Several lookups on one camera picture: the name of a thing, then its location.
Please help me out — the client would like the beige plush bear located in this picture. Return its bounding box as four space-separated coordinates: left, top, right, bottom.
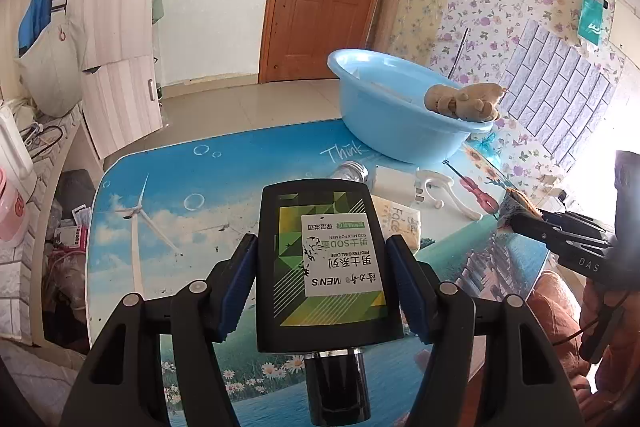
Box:
424 83 507 124

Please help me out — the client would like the pink and white container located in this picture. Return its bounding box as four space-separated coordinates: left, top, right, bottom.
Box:
0 167 28 243

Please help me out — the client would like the black cable loop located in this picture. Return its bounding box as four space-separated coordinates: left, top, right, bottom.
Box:
20 122 65 158

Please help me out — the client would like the orange fleece clothing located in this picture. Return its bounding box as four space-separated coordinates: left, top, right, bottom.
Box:
525 269 586 348

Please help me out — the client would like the grey cloth bag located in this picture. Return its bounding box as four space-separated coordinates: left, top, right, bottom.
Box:
14 19 86 118

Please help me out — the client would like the small printed snack wrapper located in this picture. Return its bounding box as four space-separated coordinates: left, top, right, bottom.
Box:
502 188 543 228

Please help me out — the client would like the black rectangular lotion bottle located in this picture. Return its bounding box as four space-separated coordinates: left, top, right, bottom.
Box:
256 179 405 427

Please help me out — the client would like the white brick wall panel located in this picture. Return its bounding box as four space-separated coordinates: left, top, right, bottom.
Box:
500 19 626 180

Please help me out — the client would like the light blue plastic basin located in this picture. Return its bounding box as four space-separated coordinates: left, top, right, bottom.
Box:
327 49 496 164

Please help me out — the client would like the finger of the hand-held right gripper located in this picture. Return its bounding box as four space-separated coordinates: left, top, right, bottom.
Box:
510 214 619 279
537 211 614 244

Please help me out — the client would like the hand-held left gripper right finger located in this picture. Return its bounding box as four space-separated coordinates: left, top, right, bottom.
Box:
387 236 586 427

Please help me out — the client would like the printed landscape desktop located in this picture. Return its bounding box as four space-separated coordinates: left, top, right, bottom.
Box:
86 119 551 427

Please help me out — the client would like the beige facial product packet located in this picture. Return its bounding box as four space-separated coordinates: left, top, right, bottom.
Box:
372 195 423 255

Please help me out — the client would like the blue plastic bag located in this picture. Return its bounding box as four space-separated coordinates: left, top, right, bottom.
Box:
469 133 501 158

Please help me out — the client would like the teal paper bag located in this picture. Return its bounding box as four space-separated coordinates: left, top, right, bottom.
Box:
577 0 618 52

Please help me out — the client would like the white plastic hook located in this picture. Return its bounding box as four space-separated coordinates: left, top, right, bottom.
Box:
414 170 483 222

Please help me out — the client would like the clear bottle with silver cap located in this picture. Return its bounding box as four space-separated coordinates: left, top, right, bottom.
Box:
334 161 370 182

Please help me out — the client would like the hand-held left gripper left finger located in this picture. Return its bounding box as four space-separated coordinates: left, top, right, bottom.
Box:
60 234 258 427

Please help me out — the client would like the white wardrobe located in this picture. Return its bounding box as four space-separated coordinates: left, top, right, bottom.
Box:
50 0 168 160

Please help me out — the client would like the small white and red box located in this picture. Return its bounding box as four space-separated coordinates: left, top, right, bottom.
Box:
54 224 92 250

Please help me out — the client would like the white charger with cable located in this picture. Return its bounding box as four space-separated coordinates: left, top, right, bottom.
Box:
542 174 576 212

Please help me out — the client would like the white power adapter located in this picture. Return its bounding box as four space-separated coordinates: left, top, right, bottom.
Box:
372 165 426 202

